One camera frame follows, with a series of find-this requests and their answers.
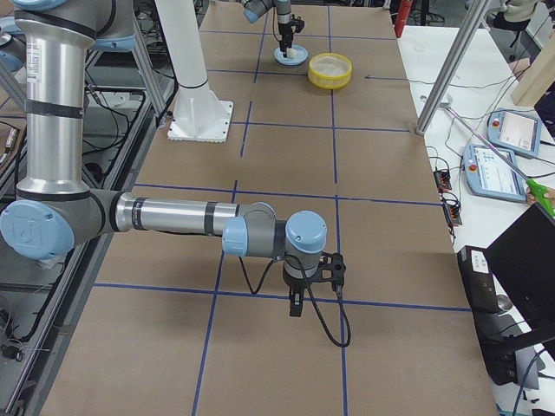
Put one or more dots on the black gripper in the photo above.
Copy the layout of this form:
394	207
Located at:
285	33
293	284

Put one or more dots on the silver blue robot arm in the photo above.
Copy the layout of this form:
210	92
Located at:
55	210
255	9

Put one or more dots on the yellow rimmed steamer basket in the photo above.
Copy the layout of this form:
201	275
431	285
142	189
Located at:
329	71

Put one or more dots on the light blue plate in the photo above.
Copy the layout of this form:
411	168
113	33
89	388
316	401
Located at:
302	55

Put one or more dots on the red fire extinguisher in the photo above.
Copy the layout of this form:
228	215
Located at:
402	17

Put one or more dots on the near orange black adapter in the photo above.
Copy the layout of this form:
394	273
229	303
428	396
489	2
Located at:
451	211

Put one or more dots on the orange black adapter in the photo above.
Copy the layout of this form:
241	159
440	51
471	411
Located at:
451	211
442	179

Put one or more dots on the far orange black adapter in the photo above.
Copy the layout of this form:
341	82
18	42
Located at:
442	179

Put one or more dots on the black computer box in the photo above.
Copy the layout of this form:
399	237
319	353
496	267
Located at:
506	349

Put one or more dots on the near teach pendant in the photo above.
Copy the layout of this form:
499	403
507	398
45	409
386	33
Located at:
488	176

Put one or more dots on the teach pendant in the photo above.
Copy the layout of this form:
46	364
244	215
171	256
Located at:
515	131
488	176

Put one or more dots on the black monitor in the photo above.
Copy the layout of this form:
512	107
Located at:
522	260

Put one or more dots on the far teach pendant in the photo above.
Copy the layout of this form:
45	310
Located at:
515	131

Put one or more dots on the wooden board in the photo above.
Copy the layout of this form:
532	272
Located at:
537	79

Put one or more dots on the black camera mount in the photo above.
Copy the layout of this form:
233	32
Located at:
331	269
296	23

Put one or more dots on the white camera stand pillar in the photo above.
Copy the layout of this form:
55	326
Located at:
198	114

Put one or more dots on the aluminium frame post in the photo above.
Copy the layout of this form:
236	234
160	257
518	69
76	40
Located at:
455	55

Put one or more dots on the green handled reacher stick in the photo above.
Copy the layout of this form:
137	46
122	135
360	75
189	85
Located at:
538	191

